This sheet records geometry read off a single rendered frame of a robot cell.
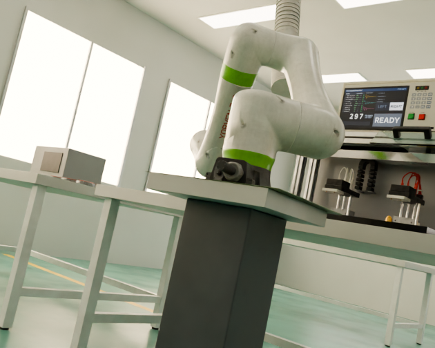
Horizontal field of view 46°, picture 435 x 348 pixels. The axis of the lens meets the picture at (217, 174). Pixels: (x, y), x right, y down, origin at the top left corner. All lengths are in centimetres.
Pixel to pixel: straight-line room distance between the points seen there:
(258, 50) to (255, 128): 43
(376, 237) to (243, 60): 64
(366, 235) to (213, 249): 50
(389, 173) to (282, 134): 89
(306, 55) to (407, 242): 60
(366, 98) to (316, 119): 80
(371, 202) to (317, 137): 84
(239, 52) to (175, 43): 593
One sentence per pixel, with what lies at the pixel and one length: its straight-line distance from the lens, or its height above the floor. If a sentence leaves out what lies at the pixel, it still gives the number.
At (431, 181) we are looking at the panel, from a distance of 198.
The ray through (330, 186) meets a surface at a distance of 190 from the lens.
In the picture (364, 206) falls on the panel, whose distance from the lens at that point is 206.
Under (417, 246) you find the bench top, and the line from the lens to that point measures 142.
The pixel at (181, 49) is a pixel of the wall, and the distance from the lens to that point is 755.
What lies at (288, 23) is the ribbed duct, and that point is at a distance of 340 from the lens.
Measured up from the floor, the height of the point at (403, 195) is 89.
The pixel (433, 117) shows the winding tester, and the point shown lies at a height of 118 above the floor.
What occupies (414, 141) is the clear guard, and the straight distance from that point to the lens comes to 160.
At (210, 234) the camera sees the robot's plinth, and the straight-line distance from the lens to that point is 116.
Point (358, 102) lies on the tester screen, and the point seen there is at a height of 124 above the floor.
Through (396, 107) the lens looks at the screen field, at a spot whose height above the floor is 122.
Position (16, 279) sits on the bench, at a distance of 265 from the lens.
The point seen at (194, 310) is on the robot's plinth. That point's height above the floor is 46.
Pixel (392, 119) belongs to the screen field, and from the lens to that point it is 196.
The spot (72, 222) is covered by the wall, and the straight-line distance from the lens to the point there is 648.
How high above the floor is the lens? 64
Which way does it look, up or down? 7 degrees up
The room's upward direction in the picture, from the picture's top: 12 degrees clockwise
